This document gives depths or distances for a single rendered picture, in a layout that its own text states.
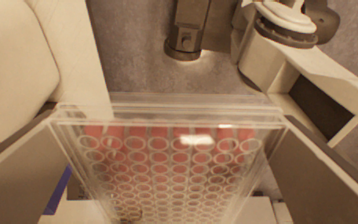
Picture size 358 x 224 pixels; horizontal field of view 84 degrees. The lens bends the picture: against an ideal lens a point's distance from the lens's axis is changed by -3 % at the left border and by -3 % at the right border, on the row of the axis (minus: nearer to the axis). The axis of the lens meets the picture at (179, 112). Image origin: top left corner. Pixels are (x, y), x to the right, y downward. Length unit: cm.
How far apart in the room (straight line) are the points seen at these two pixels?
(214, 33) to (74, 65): 71
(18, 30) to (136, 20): 85
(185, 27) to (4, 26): 71
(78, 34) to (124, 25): 80
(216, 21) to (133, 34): 46
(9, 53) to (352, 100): 48
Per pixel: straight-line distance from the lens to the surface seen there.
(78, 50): 42
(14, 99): 36
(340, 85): 38
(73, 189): 83
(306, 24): 53
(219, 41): 102
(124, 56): 127
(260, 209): 250
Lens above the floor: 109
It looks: 47 degrees down
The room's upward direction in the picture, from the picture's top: 180 degrees counter-clockwise
